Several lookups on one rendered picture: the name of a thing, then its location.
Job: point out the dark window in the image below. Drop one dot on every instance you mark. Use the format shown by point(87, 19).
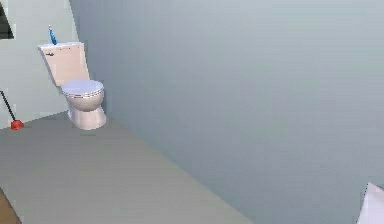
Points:
point(4, 26)

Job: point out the white angular object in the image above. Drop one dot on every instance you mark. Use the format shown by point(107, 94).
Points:
point(372, 206)

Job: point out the white toilet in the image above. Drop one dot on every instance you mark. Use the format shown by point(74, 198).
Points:
point(78, 83)

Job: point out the blue spray bottle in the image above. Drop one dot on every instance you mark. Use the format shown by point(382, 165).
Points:
point(52, 37)

